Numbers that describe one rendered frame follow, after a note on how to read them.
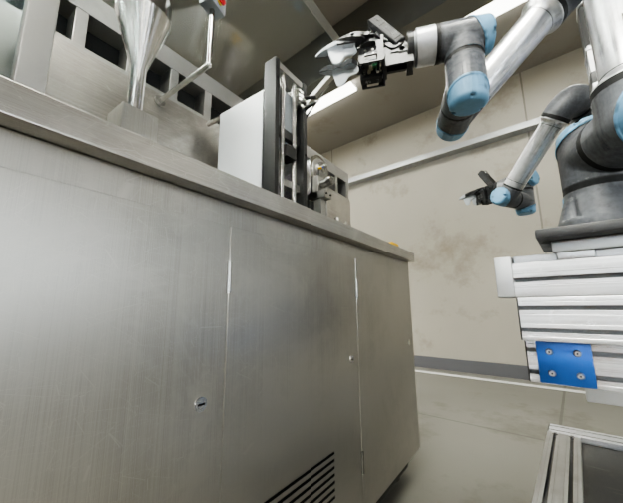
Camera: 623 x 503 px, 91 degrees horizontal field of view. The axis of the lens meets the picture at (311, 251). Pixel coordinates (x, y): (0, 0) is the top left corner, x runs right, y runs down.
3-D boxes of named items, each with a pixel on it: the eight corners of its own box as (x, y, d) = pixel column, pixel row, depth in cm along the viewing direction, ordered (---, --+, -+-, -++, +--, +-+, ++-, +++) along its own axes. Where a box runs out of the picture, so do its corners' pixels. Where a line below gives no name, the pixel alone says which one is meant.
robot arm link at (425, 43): (434, 14, 63) (430, 50, 71) (411, 19, 65) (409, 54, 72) (438, 41, 61) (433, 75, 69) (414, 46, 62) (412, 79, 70)
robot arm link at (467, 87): (480, 124, 68) (475, 80, 70) (497, 90, 57) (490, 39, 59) (442, 129, 70) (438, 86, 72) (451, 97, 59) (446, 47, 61)
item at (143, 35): (103, 200, 67) (129, -16, 77) (79, 212, 75) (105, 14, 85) (165, 215, 78) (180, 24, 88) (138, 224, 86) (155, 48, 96)
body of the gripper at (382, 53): (355, 63, 65) (416, 51, 62) (354, 33, 67) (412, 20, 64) (359, 91, 72) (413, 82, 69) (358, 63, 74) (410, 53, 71)
